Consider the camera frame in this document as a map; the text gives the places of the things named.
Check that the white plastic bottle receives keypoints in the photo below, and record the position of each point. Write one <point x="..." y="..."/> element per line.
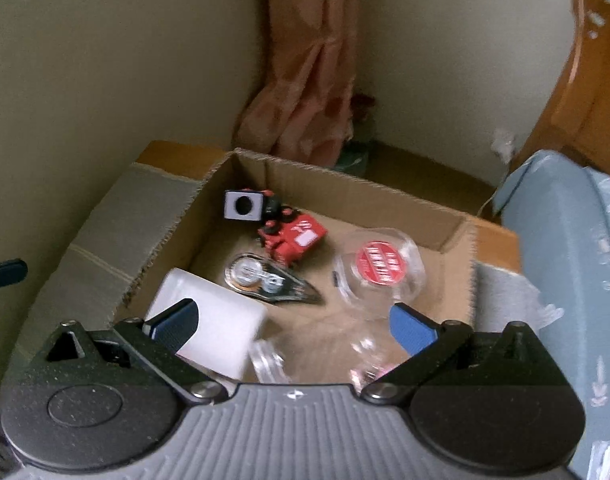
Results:
<point x="225" y="320"/>

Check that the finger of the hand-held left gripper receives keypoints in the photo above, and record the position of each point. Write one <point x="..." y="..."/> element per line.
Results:
<point x="5" y="271"/>

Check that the clear plastic jar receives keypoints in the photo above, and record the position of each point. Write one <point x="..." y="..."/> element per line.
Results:
<point x="270" y="360"/>

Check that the open cardboard box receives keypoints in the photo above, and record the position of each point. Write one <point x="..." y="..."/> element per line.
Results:
<point x="85" y="240"/>

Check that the wooden headboard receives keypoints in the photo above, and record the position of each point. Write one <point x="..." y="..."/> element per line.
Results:
<point x="585" y="100"/>

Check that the green floor object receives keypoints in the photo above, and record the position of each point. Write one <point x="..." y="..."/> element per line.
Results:
<point x="352" y="161"/>

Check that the clear correction tape dispenser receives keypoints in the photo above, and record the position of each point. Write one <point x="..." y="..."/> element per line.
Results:
<point x="265" y="280"/>

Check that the brown cardboard box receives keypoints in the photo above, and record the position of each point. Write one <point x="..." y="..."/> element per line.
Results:
<point x="385" y="210"/>

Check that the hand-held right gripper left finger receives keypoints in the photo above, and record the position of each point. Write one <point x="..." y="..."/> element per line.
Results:
<point x="177" y="325"/>

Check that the pink clear plastic container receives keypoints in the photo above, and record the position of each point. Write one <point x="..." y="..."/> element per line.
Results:
<point x="372" y="367"/>

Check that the clear round red-label container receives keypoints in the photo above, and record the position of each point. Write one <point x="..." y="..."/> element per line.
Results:
<point x="380" y="262"/>

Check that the red toy robot car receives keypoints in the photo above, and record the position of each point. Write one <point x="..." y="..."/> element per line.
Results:
<point x="300" y="240"/>

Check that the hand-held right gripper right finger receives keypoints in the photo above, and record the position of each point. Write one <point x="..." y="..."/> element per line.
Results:
<point x="410" y="331"/>

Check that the black toy train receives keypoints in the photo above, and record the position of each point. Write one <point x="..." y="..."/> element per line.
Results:
<point x="256" y="213"/>

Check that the pink curtain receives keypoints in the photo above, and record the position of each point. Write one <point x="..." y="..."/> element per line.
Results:
<point x="305" y="85"/>

